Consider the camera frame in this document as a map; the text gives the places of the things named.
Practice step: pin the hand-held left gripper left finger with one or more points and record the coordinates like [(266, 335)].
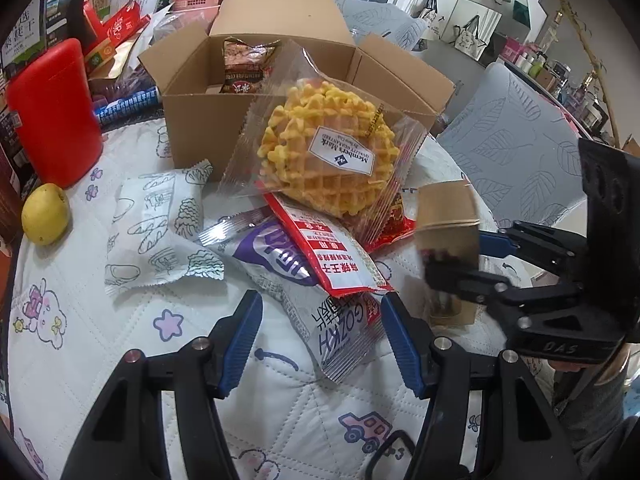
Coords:
[(240, 345)]

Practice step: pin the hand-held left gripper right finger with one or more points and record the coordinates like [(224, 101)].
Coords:
[(405, 345)]

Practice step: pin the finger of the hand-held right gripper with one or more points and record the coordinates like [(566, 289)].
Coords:
[(465, 280), (540, 247)]

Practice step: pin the small cardboard box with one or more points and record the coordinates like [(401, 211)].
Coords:
[(445, 215)]

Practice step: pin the purple and white snack packet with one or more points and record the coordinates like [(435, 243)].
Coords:
[(310, 305)]

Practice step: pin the red crinkly snack packet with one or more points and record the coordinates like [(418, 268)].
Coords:
[(395, 225)]

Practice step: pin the red packet with white label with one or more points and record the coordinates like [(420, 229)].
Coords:
[(330, 255)]

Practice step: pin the white illustrated snack packet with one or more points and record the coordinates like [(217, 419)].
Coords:
[(155, 225)]

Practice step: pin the waffle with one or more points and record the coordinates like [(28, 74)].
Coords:
[(325, 145)]

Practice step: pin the brown cereal snack packet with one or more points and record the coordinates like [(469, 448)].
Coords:
[(247, 67)]

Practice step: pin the person's right forearm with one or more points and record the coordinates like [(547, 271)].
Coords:
[(595, 420)]

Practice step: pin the grey covered chair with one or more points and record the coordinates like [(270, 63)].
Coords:
[(515, 155), (380, 20)]

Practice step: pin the quilted printed tablecloth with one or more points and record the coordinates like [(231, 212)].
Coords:
[(100, 360)]

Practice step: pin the row of cosmetic bottles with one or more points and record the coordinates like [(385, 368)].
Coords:
[(565, 80)]

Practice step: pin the bamboo pole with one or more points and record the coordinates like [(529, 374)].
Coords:
[(590, 50)]

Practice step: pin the yellow lemon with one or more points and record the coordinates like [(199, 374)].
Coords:
[(45, 215)]

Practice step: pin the blue and white tube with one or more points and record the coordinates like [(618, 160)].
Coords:
[(125, 110)]

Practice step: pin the canvas tote bag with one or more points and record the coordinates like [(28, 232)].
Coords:
[(425, 2)]

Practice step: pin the red plastic bottle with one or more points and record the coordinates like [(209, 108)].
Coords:
[(55, 115)]

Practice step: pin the red foil packet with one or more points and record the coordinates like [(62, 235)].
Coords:
[(120, 25)]

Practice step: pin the clear jar with black label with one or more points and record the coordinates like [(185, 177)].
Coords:
[(20, 35)]

